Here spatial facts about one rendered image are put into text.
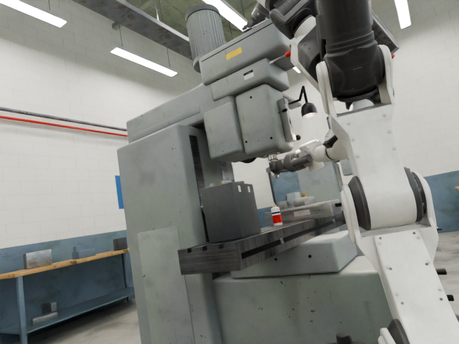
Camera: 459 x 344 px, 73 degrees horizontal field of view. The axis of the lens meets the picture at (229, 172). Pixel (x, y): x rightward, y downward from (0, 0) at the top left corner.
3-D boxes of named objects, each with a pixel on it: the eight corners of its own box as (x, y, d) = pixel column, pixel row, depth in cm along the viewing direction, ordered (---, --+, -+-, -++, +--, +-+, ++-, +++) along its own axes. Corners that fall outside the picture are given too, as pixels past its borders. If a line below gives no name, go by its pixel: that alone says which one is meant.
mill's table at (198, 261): (346, 223, 191) (343, 210, 193) (240, 270, 88) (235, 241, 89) (310, 228, 204) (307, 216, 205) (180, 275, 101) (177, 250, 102)
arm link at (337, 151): (325, 168, 123) (351, 166, 104) (305, 151, 122) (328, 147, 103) (340, 147, 124) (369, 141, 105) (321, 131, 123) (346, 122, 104)
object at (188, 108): (255, 116, 171) (248, 82, 174) (233, 108, 152) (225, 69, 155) (155, 154, 214) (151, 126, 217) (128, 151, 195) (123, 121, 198)
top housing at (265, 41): (305, 64, 158) (298, 35, 161) (284, 45, 136) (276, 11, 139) (229, 97, 183) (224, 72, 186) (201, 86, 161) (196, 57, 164)
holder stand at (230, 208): (261, 231, 120) (252, 181, 124) (242, 238, 100) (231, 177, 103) (233, 235, 125) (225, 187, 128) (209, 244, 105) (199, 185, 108)
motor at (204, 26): (235, 63, 178) (225, 13, 183) (214, 51, 161) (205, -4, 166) (208, 77, 188) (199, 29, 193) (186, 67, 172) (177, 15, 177)
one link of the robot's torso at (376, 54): (384, 35, 74) (370, 33, 84) (326, 52, 77) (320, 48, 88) (389, 89, 79) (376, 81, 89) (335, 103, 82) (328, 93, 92)
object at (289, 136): (296, 140, 148) (287, 99, 151) (293, 139, 144) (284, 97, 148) (288, 142, 150) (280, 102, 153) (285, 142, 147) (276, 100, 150)
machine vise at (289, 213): (342, 213, 155) (337, 191, 157) (332, 216, 143) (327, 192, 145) (280, 222, 175) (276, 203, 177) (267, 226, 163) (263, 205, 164)
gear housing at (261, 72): (291, 89, 161) (287, 71, 163) (270, 76, 141) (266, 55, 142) (237, 110, 179) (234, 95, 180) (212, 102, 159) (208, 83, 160)
